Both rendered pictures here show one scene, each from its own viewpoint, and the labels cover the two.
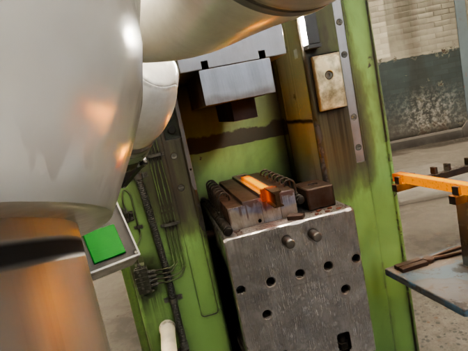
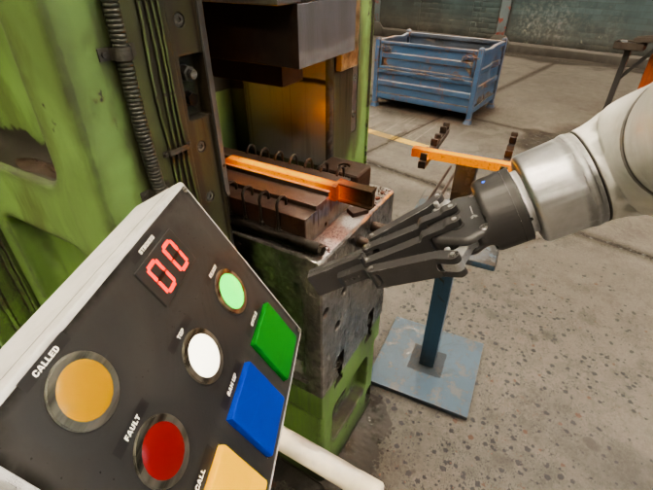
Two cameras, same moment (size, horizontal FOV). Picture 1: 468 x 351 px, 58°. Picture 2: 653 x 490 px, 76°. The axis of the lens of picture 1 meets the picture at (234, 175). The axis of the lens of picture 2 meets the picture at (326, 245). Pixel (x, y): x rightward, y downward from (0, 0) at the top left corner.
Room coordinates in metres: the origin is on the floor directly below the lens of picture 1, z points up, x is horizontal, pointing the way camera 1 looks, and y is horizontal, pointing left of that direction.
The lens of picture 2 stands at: (0.65, 0.58, 1.42)
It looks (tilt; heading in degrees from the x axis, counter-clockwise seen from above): 35 degrees down; 310
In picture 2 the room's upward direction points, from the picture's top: straight up
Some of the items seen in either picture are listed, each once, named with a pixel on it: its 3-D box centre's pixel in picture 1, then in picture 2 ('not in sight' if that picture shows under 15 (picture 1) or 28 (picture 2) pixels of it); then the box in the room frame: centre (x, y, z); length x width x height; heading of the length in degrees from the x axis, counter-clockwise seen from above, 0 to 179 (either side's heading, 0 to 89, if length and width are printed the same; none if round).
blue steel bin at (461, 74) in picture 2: not in sight; (435, 73); (2.84, -3.97, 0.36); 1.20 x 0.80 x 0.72; 4
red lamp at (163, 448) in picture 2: not in sight; (162, 450); (0.87, 0.52, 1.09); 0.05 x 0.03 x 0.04; 99
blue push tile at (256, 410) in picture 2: not in sight; (255, 408); (0.89, 0.41, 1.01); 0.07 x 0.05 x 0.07; 124
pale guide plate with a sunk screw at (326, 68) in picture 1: (329, 81); (347, 31); (1.35, -0.35, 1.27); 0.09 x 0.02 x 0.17; 99
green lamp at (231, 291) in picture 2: not in sight; (230, 291); (0.98, 0.35, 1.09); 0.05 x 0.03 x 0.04; 99
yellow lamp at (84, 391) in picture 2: not in sight; (85, 390); (0.91, 0.54, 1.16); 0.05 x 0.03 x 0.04; 99
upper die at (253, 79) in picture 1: (225, 88); (237, 22); (1.37, -0.03, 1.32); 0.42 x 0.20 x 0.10; 9
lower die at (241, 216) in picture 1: (246, 196); (255, 187); (1.37, -0.03, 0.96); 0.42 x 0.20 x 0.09; 9
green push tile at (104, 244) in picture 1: (104, 244); (272, 341); (0.95, 0.33, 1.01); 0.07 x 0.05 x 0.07; 124
